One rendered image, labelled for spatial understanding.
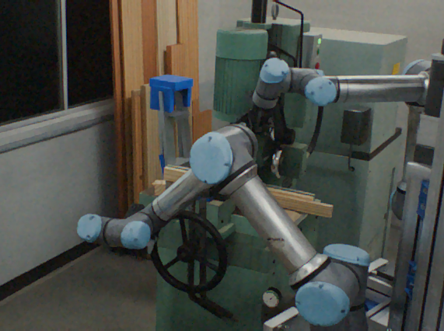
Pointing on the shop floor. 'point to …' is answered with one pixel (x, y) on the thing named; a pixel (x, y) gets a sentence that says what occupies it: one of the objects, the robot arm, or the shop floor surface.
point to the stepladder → (162, 85)
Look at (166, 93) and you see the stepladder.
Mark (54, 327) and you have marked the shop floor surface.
